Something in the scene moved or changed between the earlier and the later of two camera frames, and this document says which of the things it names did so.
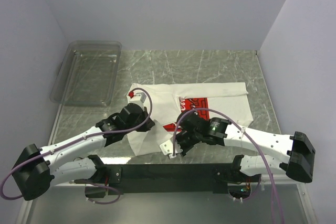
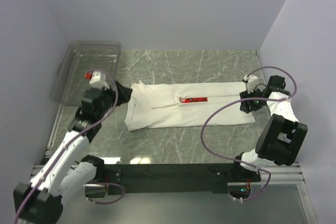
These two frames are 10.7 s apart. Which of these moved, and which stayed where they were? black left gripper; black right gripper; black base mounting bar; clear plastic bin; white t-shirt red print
Moved: black right gripper; white t-shirt red print; black left gripper
Stayed: black base mounting bar; clear plastic bin
